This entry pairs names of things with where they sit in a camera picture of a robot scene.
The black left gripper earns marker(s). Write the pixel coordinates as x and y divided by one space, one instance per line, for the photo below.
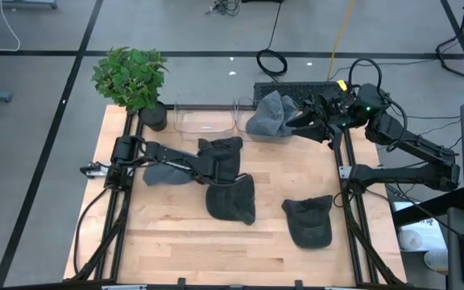
216 167

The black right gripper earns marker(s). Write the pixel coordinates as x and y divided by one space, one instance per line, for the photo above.
334 110

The blue-grey denim cap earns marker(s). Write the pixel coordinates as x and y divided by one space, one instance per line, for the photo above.
163 175
264 117
290 117

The dark charcoal denim cap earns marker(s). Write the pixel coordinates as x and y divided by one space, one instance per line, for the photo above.
230 145
232 201
308 221

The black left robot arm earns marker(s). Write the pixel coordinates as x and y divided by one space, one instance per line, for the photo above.
167 155

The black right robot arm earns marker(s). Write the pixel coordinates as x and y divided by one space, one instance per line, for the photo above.
409 177

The black perforated mat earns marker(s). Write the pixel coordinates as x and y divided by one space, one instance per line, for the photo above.
292 86

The clear plastic bin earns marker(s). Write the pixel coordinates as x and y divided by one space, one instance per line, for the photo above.
240 121
204 121

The yellow tag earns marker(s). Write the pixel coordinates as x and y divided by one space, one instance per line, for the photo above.
341 85

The black table clamp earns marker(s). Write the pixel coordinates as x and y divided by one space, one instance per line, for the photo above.
298 283
181 282

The green plant in black pot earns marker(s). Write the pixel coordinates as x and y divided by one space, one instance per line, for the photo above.
131 76

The black metal beam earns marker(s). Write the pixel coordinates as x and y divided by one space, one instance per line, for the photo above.
429 209

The silver metal strip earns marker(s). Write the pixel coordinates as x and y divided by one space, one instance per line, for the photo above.
123 287

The white round container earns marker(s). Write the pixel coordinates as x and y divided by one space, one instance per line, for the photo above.
410 240
436 259

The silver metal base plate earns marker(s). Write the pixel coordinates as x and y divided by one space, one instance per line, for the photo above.
345 172
95 171

